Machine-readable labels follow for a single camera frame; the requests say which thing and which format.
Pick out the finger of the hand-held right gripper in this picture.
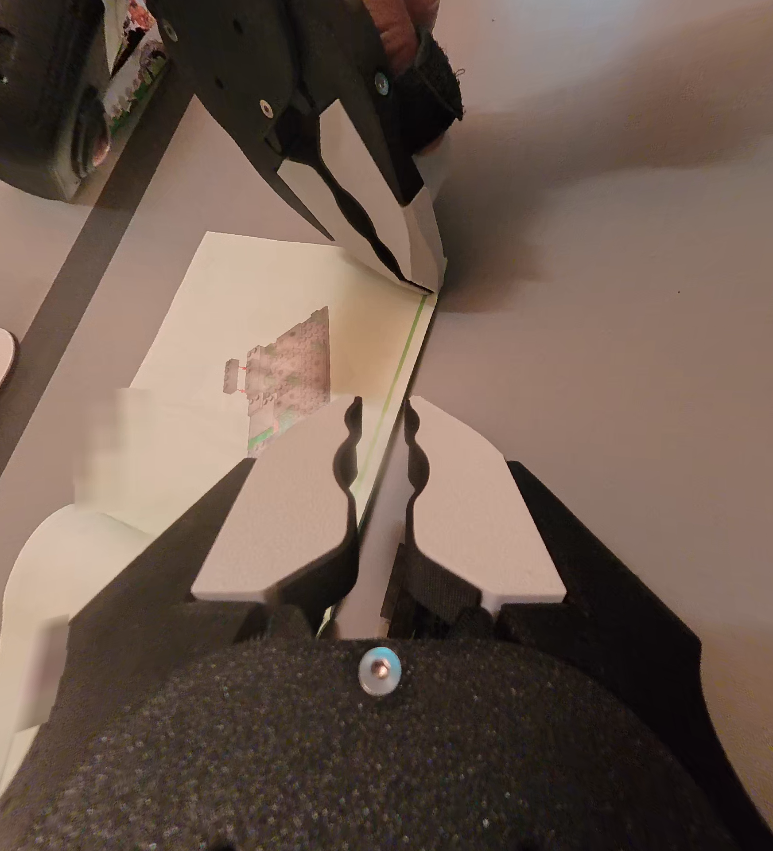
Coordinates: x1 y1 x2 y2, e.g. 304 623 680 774
277 157 405 278
319 98 447 295

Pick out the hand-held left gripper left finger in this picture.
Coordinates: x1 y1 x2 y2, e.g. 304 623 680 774
190 396 363 634

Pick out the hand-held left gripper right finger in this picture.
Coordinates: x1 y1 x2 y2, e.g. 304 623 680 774
381 396 568 636

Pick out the instruction booklet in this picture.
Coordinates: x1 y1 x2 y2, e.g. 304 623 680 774
0 230 448 799

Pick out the person's right hand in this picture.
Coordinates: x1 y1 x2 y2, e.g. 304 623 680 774
365 0 442 73

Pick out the green toy set box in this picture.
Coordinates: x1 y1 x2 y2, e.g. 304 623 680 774
102 0 169 137

